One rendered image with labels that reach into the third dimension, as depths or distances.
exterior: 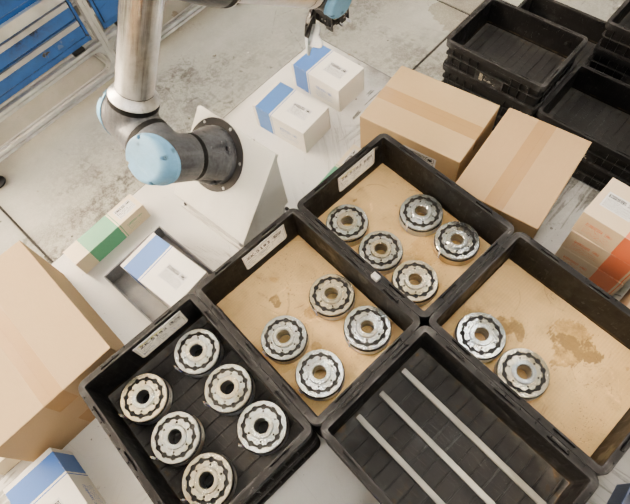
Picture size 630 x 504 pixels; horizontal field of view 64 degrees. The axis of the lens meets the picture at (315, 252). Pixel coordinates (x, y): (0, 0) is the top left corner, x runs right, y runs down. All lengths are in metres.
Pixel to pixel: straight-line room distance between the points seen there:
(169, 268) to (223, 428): 0.44
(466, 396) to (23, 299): 1.01
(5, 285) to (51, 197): 1.41
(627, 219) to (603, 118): 0.99
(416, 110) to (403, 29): 1.62
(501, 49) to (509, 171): 0.93
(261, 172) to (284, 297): 0.31
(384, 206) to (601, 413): 0.64
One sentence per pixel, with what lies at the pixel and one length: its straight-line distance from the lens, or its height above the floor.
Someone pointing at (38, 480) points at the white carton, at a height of 0.79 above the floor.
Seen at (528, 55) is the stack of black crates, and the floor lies 0.49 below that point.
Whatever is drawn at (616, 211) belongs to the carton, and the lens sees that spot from 1.27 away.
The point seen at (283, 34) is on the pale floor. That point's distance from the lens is 3.05.
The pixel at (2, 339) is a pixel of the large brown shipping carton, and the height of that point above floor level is 0.90.
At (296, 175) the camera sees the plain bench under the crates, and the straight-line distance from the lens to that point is 1.51.
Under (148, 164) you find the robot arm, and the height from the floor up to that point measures 1.05.
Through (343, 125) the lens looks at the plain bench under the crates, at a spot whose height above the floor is 0.70.
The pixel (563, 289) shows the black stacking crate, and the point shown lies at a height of 0.86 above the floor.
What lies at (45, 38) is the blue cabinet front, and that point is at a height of 0.45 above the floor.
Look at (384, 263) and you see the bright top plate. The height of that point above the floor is 0.86.
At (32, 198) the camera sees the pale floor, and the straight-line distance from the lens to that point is 2.81.
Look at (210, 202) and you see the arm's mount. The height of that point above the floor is 0.80.
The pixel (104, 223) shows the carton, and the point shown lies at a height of 0.76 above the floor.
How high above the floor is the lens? 1.91
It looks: 62 degrees down
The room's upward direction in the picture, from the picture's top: 12 degrees counter-clockwise
